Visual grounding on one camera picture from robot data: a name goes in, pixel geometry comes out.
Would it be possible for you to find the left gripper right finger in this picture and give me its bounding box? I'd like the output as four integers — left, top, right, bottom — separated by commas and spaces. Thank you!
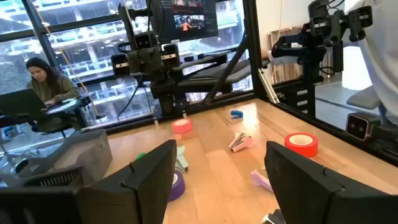
264, 141, 345, 224

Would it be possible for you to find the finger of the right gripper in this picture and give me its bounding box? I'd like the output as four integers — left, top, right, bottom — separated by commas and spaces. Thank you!
111, 54, 131, 76
162, 44, 180, 68

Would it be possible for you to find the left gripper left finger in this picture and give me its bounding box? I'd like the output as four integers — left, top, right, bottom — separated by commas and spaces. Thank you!
76, 139, 178, 224

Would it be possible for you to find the black staple remover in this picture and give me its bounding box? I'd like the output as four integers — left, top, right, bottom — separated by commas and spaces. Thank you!
269, 208, 285, 224

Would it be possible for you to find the purple tape roll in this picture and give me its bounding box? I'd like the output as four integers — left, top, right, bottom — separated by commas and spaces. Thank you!
167, 170, 187, 202

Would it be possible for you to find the pink staple remover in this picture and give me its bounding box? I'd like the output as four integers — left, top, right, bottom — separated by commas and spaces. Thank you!
228, 132, 254, 153

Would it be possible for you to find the purple staple remover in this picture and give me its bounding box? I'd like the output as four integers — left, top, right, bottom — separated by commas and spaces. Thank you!
250, 169, 274, 194

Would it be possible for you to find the red tape roll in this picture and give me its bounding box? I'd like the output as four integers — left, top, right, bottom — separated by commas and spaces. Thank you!
284, 133, 319, 159

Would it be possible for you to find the pink tape roll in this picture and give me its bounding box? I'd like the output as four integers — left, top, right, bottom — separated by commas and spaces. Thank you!
170, 118, 193, 135

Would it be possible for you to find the black laptop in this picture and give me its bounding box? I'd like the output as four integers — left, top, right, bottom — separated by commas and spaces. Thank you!
157, 0, 231, 73

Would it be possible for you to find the grey plastic bin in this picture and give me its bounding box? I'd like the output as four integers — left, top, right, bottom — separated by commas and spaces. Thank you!
46, 129, 113, 187

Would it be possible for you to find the black desk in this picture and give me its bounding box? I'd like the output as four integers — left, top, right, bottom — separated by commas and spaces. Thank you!
0, 96, 93, 131

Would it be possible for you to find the person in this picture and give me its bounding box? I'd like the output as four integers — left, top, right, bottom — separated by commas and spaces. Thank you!
25, 57, 82, 131
341, 0, 398, 126

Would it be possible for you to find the silver aluminium bar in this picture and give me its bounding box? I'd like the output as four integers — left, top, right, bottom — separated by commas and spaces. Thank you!
257, 68, 280, 105

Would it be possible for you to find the grey laptop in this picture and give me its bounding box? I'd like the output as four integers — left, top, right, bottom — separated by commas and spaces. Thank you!
0, 88, 48, 118

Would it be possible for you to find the grey chair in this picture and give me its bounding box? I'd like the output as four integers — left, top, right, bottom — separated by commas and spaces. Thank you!
346, 85, 382, 111

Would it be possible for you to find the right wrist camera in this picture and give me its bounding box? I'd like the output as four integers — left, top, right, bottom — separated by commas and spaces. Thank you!
134, 32, 158, 50

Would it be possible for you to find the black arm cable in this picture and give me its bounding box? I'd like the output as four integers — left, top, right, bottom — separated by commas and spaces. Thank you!
116, 73, 144, 121

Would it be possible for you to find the yellow hanging cord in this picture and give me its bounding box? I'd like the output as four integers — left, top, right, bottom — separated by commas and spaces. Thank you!
33, 0, 99, 116

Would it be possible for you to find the black table frame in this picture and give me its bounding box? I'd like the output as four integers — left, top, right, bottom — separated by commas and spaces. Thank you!
102, 0, 398, 166

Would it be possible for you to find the small grey camera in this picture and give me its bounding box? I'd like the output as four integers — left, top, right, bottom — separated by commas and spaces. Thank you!
345, 111, 382, 141

